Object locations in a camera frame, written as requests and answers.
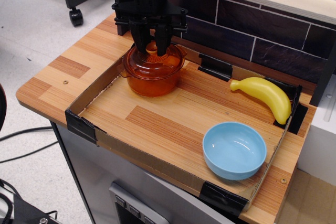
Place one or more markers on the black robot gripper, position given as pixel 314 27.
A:
pixel 136 15

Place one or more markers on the orange transparent pot lid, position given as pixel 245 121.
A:
pixel 150 66

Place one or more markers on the orange transparent pot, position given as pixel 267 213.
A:
pixel 151 88

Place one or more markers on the yellow plastic banana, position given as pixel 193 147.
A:
pixel 267 92

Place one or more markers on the light blue bowl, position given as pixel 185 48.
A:
pixel 233 150

